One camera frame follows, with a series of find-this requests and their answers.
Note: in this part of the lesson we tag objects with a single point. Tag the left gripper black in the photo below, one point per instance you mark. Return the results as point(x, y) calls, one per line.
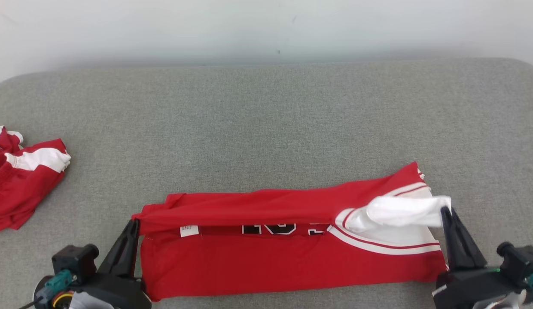
point(120, 292)

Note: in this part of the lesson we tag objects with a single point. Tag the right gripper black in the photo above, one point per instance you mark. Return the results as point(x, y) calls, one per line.
point(468, 287)

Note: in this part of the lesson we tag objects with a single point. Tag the red shorts with white stripes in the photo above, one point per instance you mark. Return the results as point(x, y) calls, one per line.
point(21, 193)

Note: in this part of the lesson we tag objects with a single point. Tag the red basketball jersey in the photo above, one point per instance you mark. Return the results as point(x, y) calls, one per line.
point(249, 266)

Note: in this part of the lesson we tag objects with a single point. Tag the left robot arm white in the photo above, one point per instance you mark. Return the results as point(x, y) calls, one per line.
point(83, 302)

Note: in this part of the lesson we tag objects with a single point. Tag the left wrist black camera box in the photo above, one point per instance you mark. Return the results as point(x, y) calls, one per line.
point(75, 259)

